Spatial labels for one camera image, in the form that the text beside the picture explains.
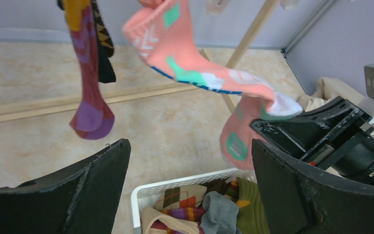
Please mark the white plastic sock hanger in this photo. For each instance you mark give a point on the white plastic sock hanger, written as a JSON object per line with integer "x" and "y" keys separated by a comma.
{"x": 216, "y": 7}

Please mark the beige crumpled cloth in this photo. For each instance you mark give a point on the beige crumpled cloth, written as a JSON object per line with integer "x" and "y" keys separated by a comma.
{"x": 327, "y": 90}

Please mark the maroon striped beige sock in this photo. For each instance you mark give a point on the maroon striped beige sock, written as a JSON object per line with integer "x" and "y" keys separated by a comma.
{"x": 177, "y": 221}

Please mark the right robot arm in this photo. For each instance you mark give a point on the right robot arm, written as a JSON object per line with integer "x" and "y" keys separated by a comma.
{"x": 358, "y": 163}

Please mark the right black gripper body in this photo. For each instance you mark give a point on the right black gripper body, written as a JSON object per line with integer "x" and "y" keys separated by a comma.
{"x": 323, "y": 134}

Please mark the grey sock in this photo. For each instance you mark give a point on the grey sock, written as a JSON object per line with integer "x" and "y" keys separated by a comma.
{"x": 220, "y": 215}

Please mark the wooden hanger rack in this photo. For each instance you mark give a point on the wooden hanger rack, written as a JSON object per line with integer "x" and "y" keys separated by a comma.
{"x": 46, "y": 106}

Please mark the maroon orange-cuff hanging sock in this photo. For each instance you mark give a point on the maroon orange-cuff hanging sock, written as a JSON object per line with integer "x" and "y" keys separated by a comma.
{"x": 93, "y": 119}

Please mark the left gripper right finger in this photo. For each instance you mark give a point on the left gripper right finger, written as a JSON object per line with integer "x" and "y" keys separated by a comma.
{"x": 299, "y": 198}

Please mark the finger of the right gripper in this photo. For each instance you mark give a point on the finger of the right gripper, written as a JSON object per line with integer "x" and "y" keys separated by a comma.
{"x": 292, "y": 136}

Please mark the black hanging sock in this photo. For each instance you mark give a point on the black hanging sock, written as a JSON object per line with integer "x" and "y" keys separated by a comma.
{"x": 105, "y": 70}

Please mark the brown argyle sock in basket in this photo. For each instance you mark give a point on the brown argyle sock in basket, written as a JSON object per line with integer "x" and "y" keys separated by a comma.
{"x": 188, "y": 196}

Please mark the pink patterned sock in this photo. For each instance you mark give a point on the pink patterned sock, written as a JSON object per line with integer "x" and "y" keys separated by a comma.
{"x": 163, "y": 38}

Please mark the olive green striped sock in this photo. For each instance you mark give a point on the olive green striped sock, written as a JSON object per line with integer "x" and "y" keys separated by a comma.
{"x": 251, "y": 216}

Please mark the brown argyle hanging sock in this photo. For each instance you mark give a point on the brown argyle hanging sock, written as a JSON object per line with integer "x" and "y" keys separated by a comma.
{"x": 102, "y": 32}

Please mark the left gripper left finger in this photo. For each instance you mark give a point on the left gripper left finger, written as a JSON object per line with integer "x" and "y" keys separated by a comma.
{"x": 82, "y": 198}

